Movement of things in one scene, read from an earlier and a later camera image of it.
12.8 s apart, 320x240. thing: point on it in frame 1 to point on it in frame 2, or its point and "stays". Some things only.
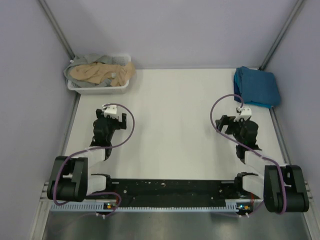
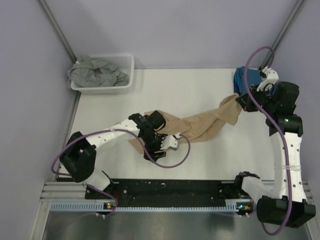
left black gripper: (119, 125) to (155, 155)
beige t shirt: (94, 73) to (137, 145)
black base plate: (174, 191) stays
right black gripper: (232, 122) to (243, 100)
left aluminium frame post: (57, 29) stays
